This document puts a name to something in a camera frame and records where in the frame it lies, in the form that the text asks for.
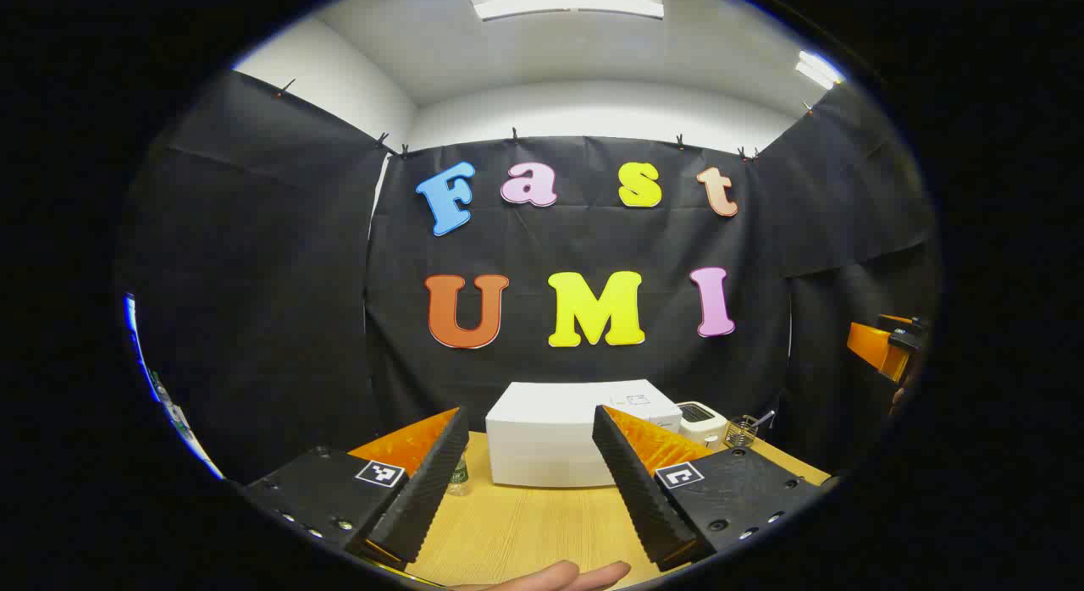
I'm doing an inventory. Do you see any white microwave oven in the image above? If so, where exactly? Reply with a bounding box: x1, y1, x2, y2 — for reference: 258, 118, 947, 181
485, 379, 683, 489

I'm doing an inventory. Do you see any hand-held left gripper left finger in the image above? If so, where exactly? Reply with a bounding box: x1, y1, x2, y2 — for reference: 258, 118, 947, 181
241, 406, 470, 566

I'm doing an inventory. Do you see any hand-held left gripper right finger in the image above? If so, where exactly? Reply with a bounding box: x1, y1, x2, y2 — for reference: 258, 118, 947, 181
592, 405, 835, 572

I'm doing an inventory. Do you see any row of small cloth clips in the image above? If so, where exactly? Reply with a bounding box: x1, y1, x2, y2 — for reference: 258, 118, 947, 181
273, 78, 818, 163

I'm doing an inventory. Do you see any white toaster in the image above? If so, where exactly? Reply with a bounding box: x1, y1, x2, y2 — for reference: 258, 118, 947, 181
677, 401, 729, 450

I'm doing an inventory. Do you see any black backdrop cloth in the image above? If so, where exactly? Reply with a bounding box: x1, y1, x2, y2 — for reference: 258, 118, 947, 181
114, 69, 943, 486

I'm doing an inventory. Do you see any small ceiling light panel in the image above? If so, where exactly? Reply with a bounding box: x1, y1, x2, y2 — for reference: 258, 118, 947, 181
794, 51, 846, 91

